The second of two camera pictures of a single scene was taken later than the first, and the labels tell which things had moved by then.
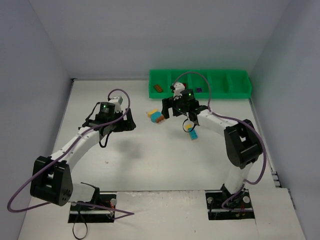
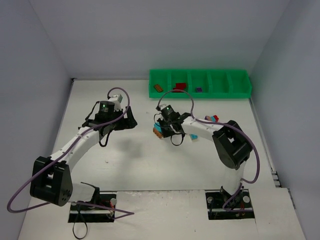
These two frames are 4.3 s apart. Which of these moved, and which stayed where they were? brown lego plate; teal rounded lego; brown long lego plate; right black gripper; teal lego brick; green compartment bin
Moved: teal rounded lego; brown long lego plate; right black gripper
Stayed: green compartment bin; brown lego plate; teal lego brick
